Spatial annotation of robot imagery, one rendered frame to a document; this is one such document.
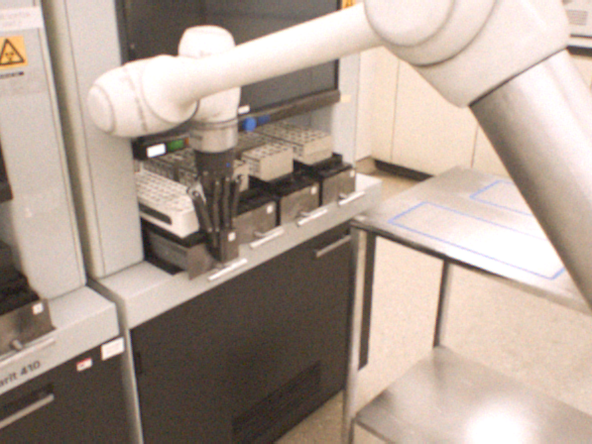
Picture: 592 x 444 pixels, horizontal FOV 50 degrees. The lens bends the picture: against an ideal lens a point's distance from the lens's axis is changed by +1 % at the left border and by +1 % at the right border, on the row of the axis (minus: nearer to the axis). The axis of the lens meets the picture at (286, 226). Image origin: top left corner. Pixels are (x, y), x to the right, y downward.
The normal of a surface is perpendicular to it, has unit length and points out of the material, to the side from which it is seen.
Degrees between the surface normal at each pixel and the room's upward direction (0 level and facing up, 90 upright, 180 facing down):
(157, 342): 90
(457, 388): 0
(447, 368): 0
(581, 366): 0
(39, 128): 90
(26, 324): 90
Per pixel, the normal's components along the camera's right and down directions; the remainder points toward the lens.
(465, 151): -0.69, 0.32
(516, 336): 0.00, -0.90
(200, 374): 0.73, 0.29
